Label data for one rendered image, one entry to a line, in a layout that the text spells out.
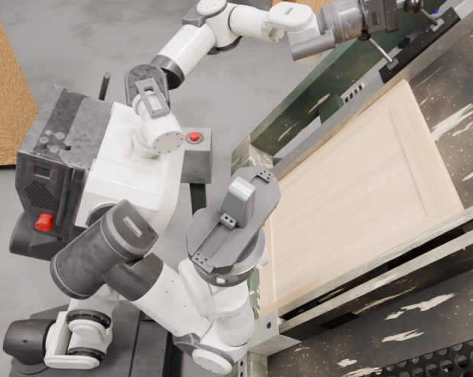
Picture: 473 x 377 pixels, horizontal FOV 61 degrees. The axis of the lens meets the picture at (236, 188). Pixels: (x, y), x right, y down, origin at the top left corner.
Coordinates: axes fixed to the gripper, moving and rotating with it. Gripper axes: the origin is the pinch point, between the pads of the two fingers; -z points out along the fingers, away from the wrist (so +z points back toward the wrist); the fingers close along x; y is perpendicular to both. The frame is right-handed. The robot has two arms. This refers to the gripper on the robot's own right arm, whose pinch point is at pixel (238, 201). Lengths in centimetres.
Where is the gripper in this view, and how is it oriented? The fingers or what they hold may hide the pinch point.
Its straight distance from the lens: 37.9
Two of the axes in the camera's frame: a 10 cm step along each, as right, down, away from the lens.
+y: 8.2, 5.5, -1.7
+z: -1.0, 4.3, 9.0
